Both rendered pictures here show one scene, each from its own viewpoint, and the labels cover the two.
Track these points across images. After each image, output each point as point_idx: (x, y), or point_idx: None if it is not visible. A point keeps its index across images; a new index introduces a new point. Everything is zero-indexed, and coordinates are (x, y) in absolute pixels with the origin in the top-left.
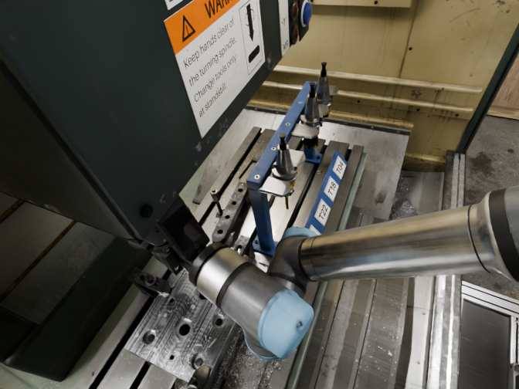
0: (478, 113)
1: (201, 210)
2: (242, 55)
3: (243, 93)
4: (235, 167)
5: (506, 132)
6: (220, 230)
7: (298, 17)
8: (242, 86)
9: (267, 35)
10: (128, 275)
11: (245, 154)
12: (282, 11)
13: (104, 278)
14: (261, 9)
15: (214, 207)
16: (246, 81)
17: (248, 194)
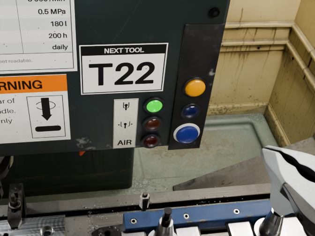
0: None
1: (134, 200)
2: (23, 122)
3: (20, 145)
4: (216, 198)
5: None
6: (109, 232)
7: (169, 131)
8: (17, 140)
9: (82, 124)
10: (50, 184)
11: (243, 197)
12: (120, 117)
13: (28, 166)
14: (72, 106)
15: (146, 210)
16: (27, 140)
17: None
